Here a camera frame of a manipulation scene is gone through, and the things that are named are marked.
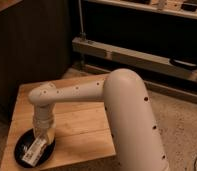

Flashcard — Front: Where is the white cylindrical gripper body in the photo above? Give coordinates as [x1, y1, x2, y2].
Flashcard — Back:
[33, 105, 54, 130]

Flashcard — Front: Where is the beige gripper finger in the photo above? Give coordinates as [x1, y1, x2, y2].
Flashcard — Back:
[33, 128, 42, 138]
[46, 127, 55, 144]

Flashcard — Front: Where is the clear plastic bottle white label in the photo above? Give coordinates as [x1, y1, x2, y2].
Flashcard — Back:
[22, 136, 47, 166]

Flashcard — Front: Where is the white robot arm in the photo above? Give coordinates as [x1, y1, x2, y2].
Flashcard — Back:
[28, 69, 170, 171]

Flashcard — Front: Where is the black ceramic bowl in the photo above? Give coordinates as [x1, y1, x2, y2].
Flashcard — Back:
[14, 129, 55, 168]

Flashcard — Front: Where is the wooden table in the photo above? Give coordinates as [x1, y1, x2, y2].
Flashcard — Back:
[0, 82, 115, 171]

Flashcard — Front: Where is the metal vertical pole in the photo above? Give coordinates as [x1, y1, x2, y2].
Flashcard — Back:
[78, 0, 86, 41]

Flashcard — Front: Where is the upper wooden shelf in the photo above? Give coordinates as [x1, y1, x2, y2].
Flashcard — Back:
[85, 0, 197, 20]

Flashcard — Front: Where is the black handle object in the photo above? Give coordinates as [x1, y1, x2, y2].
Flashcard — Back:
[169, 58, 197, 70]

